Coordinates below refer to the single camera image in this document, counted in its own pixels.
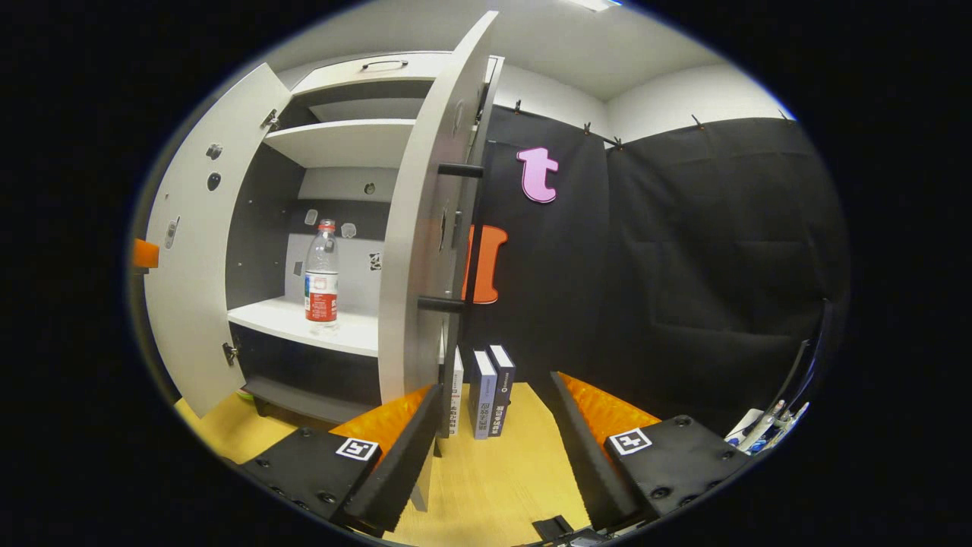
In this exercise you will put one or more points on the grey blue book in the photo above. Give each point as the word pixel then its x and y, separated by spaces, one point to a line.
pixel 481 403

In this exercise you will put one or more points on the white and grey cabinet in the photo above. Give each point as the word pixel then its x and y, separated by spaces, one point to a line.
pixel 304 319

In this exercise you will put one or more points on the white cabinet left door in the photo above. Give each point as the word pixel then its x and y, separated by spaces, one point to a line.
pixel 190 319

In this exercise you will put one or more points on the clear plastic bottle red label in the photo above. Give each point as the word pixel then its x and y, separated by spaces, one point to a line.
pixel 321 296

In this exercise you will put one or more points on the black backdrop cloth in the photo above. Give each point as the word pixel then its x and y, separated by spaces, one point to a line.
pixel 683 266

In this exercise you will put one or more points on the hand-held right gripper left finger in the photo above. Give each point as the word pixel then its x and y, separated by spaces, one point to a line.
pixel 395 463

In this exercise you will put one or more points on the ceiling light panel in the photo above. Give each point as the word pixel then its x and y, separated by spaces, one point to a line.
pixel 596 4

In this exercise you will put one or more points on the dark navy book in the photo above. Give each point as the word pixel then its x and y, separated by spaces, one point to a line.
pixel 503 395

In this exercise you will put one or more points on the white and blue clutter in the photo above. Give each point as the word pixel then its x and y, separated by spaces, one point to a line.
pixel 748 433

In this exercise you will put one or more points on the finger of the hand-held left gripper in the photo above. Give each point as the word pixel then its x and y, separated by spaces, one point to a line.
pixel 146 254

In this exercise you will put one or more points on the white cabinet door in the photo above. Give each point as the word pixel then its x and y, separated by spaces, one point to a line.
pixel 414 266
pixel 190 319

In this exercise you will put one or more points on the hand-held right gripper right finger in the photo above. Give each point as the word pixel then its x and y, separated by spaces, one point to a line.
pixel 588 456

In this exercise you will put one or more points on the white book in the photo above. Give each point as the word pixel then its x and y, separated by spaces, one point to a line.
pixel 456 395

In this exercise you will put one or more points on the white cabinet right door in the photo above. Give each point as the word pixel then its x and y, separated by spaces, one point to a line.
pixel 414 266

